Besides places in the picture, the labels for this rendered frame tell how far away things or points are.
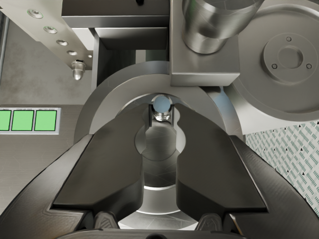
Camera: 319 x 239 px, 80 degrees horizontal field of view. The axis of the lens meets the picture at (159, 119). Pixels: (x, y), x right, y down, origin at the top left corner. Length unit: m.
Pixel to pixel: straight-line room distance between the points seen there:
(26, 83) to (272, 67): 2.07
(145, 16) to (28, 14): 0.29
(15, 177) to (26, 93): 1.56
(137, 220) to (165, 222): 0.02
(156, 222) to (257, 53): 0.17
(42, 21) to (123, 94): 0.30
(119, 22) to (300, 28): 0.17
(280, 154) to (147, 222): 0.23
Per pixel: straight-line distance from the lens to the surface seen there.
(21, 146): 0.61
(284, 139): 0.33
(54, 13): 0.41
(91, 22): 0.19
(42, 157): 0.58
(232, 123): 0.18
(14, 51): 2.35
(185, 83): 0.16
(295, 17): 0.24
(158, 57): 0.56
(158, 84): 0.17
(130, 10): 0.18
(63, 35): 0.47
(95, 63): 0.20
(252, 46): 0.21
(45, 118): 0.58
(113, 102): 0.17
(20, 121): 0.61
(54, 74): 2.05
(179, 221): 0.18
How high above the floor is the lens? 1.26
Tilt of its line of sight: 9 degrees down
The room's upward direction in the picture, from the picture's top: 180 degrees counter-clockwise
